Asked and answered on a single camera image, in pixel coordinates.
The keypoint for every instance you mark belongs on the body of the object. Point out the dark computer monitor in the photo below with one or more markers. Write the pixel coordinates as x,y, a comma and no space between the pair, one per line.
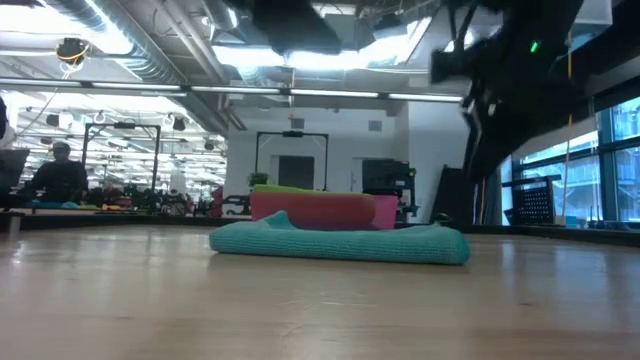
12,167

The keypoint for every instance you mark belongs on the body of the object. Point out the red plastic basket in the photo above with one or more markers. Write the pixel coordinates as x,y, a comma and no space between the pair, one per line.
325,210

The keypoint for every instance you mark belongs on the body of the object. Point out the blue microfiber towel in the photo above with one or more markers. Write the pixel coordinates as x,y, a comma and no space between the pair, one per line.
350,245

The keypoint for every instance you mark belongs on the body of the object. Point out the green potted plant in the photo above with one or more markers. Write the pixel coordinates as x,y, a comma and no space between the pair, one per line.
257,179

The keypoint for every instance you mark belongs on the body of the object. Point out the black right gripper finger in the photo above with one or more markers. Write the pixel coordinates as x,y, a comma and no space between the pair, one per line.
495,140

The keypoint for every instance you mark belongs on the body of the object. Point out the black robot rig frame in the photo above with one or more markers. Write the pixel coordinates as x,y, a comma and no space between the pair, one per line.
292,133
120,125

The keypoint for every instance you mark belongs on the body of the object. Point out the green microfiber towel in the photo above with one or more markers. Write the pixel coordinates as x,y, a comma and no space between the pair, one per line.
290,189

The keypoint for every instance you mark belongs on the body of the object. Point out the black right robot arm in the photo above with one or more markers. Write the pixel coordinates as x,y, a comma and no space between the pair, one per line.
540,10

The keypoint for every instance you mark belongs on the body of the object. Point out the black background robot arms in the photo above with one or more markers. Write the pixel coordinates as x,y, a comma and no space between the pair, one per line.
150,200

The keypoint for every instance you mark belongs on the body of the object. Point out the person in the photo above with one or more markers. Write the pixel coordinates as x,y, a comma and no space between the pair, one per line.
60,177

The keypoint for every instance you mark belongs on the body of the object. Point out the black perforated rack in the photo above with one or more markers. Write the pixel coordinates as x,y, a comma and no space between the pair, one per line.
535,200

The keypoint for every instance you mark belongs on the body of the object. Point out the black aluminium table frame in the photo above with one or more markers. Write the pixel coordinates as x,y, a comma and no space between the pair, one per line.
125,221

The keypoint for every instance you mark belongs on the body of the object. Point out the black leaning panel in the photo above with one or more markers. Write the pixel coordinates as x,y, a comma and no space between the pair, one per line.
450,195

